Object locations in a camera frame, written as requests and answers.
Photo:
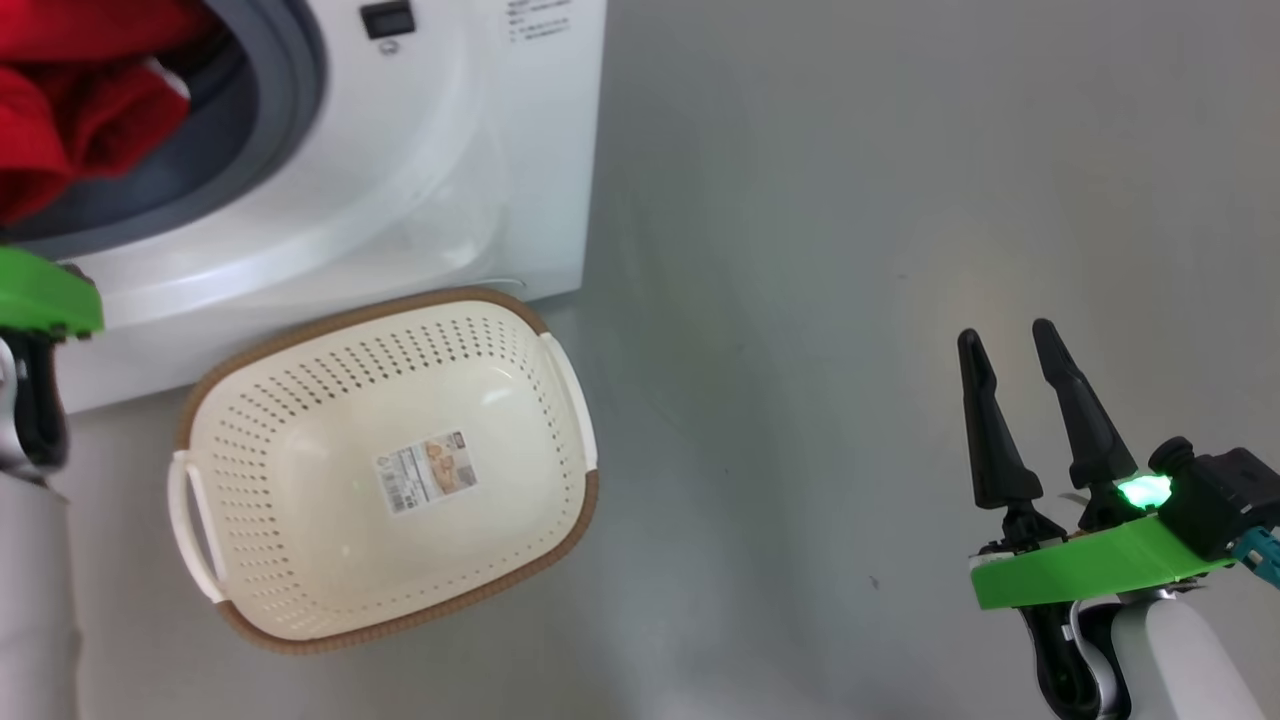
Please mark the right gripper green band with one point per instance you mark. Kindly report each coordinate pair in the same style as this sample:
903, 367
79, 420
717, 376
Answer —
1090, 570

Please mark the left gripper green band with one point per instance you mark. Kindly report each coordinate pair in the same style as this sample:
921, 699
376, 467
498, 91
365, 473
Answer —
45, 295

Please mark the red and white garment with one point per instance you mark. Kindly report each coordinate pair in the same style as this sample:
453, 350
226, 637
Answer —
70, 110

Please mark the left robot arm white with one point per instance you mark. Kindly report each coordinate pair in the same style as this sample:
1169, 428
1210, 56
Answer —
30, 580

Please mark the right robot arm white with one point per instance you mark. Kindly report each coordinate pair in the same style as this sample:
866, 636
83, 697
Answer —
1170, 670

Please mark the grey rubber door gasket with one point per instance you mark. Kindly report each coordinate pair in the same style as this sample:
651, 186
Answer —
275, 120

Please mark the cream perforated laundry basket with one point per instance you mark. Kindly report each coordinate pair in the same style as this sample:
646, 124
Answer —
320, 540

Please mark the white washing machine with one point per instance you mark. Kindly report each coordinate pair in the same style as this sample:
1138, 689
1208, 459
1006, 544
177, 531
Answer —
420, 180

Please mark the paper label in basket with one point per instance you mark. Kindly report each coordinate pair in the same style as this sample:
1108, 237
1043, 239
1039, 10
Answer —
425, 472

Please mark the black square door latch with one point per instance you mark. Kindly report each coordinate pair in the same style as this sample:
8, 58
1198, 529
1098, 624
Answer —
387, 20

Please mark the printed text sticker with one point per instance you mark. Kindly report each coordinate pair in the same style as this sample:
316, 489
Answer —
538, 18

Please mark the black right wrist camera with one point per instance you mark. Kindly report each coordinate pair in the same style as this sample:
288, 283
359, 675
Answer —
1215, 495

